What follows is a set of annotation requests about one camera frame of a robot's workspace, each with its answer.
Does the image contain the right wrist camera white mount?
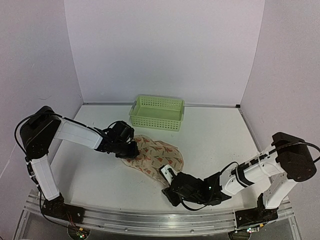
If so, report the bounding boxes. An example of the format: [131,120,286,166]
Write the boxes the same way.
[159,164,178,185]

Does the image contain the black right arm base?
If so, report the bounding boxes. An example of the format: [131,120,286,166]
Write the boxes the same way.
[235,193,278,229]

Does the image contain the aluminium front rail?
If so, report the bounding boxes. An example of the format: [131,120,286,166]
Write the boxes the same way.
[12,184,302,240]

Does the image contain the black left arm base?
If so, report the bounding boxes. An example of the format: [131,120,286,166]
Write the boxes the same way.
[41,195,85,224]

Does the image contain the floral mesh laundry bag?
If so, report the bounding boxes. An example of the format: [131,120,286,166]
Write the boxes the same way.
[122,134,184,185]

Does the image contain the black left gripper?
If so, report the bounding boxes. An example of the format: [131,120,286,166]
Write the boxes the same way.
[113,140,140,160]

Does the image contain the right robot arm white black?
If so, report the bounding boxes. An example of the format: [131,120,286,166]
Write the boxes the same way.
[159,132,320,222]

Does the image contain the green plastic basket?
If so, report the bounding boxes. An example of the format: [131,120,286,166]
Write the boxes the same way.
[129,95,185,132]

